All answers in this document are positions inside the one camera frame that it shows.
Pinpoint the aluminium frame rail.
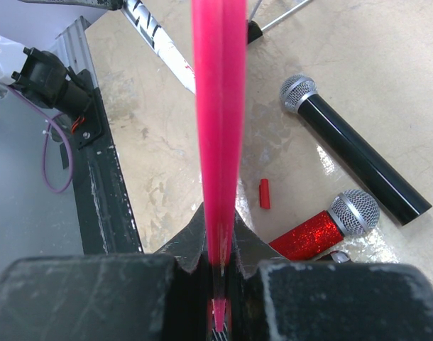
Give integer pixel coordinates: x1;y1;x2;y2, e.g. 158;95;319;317
52;16;98;88

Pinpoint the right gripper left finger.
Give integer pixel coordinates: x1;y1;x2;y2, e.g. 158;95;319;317
0;208;208;340

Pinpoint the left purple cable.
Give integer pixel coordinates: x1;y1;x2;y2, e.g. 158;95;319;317
6;87;75;195

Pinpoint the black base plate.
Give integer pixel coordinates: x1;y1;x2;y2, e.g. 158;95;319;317
69;70;143;254

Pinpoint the pink framed whiteboard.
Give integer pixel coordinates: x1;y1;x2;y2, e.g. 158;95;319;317
192;1;248;332

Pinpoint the red glitter microphone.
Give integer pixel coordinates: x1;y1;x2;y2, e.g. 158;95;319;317
269;190;380;261

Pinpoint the black handheld microphone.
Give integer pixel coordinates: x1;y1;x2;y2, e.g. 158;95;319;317
279;74;432;226

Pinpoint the red white marker pen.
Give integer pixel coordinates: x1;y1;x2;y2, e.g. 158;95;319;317
121;1;196;94

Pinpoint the wire whiteboard stand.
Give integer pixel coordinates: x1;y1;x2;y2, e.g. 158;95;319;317
247;0;312;44

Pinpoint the red marker cap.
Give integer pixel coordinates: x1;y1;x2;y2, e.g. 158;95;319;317
258;178;270;210

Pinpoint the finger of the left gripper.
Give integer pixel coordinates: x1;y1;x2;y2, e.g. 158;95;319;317
21;0;124;11

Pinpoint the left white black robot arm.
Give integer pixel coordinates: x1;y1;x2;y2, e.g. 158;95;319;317
0;36;94;117

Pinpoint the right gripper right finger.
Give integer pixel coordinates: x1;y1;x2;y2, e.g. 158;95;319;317
230;216;433;340

